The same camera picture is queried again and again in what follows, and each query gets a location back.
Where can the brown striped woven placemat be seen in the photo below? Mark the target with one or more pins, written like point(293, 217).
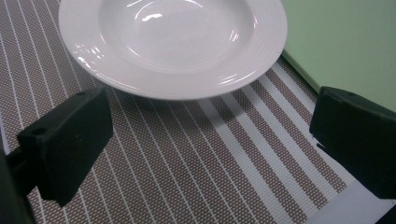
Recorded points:
point(186, 161)

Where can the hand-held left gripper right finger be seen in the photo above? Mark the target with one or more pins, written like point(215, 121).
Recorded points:
point(361, 140)

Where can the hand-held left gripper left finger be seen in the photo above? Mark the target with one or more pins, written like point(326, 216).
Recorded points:
point(67, 143)

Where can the white ceramic plate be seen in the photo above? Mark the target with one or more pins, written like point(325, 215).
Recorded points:
point(174, 46)

